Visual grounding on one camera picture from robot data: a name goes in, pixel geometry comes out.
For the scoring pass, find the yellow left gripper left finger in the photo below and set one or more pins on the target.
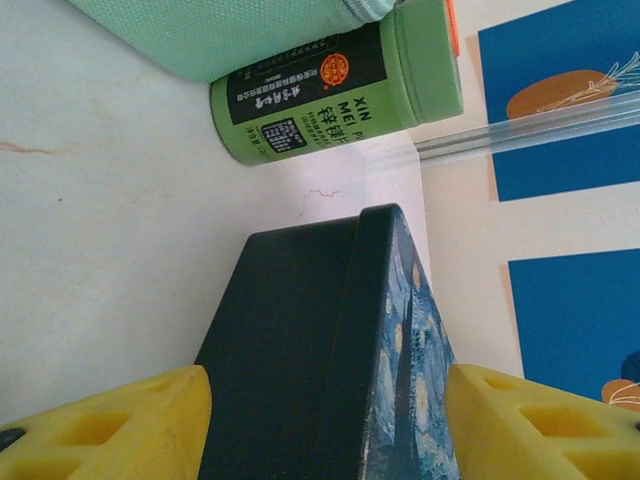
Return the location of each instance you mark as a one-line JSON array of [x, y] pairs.
[[100, 440]]

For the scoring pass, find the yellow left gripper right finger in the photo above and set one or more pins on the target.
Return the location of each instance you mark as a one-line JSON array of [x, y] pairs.
[[550, 440]]

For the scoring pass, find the starry night print box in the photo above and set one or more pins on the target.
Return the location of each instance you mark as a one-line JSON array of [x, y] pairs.
[[300, 350]]

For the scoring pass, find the blue poster with orange oval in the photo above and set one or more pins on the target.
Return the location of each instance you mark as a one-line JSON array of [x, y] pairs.
[[575, 310], [560, 50]]

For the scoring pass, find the clear plastic strip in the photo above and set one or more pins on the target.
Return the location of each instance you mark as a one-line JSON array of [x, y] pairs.
[[525, 132]]

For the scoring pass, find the green tea canister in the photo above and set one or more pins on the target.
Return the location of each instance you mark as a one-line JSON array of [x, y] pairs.
[[350, 95]]

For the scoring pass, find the orange lid white bottle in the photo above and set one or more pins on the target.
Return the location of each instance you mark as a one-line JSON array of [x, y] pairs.
[[453, 25]]

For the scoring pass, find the mint green zip case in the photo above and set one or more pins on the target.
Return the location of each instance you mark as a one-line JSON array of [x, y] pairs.
[[225, 30]]

